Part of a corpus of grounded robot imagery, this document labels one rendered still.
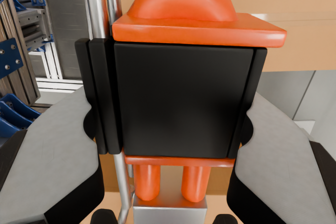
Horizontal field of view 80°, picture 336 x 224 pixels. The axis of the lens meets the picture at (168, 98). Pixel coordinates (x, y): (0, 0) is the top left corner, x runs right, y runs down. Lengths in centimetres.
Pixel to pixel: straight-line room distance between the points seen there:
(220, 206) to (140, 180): 32
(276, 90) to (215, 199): 132
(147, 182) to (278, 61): 82
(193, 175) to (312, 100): 174
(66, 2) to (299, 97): 164
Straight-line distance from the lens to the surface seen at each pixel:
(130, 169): 19
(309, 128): 202
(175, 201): 19
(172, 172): 20
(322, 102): 193
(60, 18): 126
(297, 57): 96
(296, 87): 175
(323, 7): 94
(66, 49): 129
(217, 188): 45
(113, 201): 46
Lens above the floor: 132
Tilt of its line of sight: 60 degrees down
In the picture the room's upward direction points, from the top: 179 degrees counter-clockwise
